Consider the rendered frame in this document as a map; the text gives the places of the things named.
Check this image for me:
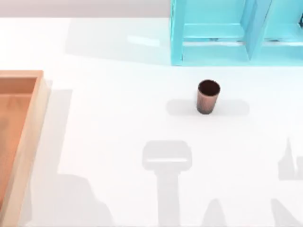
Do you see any brown ribbed cup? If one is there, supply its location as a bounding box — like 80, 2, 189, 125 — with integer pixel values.
196, 79, 221, 115

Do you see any light blue rack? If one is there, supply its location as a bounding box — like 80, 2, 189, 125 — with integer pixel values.
169, 0, 303, 67

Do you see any shallow salmon-coloured box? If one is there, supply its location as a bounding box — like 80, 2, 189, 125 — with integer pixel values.
0, 70, 45, 227

